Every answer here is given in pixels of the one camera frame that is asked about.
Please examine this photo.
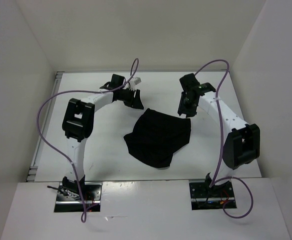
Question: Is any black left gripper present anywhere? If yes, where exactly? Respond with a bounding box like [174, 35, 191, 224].
[118, 87, 144, 110]

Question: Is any black skirt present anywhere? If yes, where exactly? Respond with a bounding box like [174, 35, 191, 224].
[124, 109, 191, 169]

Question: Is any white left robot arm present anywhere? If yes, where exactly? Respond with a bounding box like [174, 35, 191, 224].
[62, 88, 144, 200]

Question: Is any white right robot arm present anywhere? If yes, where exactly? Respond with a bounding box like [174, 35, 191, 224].
[178, 84, 260, 197]

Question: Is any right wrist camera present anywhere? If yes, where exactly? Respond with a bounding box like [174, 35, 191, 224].
[179, 73, 200, 92]

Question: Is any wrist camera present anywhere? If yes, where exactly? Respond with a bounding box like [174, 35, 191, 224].
[179, 73, 200, 92]
[100, 74, 125, 91]

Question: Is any white cable connector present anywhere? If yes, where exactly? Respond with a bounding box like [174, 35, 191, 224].
[129, 77, 141, 86]

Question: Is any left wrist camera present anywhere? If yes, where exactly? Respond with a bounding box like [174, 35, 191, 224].
[100, 74, 125, 91]

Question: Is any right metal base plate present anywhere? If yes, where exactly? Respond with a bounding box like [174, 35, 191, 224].
[189, 180, 237, 211]

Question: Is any metal base plate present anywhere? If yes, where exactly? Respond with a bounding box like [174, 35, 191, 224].
[54, 182, 102, 213]
[189, 180, 237, 211]

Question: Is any aluminium table edge rail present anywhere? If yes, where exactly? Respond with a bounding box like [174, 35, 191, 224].
[26, 71, 64, 183]

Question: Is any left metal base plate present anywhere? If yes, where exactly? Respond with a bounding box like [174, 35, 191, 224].
[54, 182, 102, 213]

